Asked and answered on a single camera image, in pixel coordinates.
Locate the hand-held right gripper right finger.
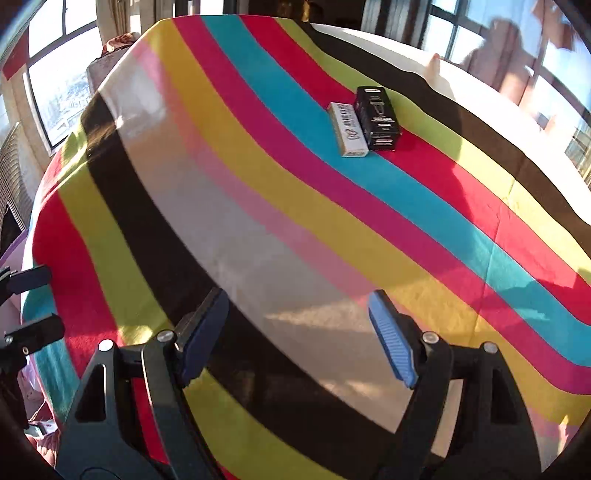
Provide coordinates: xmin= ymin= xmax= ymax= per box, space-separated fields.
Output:
xmin=368 ymin=289 xmax=544 ymax=480

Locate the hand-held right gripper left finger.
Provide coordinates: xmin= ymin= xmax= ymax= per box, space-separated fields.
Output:
xmin=55 ymin=287 xmax=230 ymax=480

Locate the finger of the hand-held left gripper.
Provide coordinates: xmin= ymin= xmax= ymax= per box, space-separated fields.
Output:
xmin=0 ymin=265 xmax=53 ymax=297
xmin=0 ymin=313 xmax=66 ymax=369

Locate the ribbed grey radiator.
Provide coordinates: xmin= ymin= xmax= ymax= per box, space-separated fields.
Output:
xmin=0 ymin=122 xmax=36 ymax=245

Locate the colourful striped blanket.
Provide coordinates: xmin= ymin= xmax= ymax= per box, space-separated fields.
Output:
xmin=21 ymin=14 xmax=591 ymax=480

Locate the dark framed window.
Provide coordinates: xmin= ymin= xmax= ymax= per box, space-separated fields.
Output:
xmin=0 ymin=0 xmax=105 ymax=154
xmin=425 ymin=0 xmax=591 ymax=186

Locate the narrow white box grey print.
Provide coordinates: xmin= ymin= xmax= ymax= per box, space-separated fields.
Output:
xmin=327 ymin=102 xmax=369 ymax=158

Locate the black box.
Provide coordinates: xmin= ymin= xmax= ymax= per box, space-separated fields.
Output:
xmin=353 ymin=86 xmax=402 ymax=151

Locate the grey upholstered chair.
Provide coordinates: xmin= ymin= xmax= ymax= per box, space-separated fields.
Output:
xmin=86 ymin=44 xmax=139 ymax=96

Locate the brown cloth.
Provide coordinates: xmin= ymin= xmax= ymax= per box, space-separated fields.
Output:
xmin=102 ymin=32 xmax=140 ymax=55

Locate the beige curtain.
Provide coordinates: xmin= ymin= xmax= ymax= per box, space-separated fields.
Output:
xmin=96 ymin=0 xmax=177 ymax=47

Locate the pink hanging garment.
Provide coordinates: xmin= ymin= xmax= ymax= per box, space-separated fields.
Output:
xmin=461 ymin=17 xmax=542 ymax=108

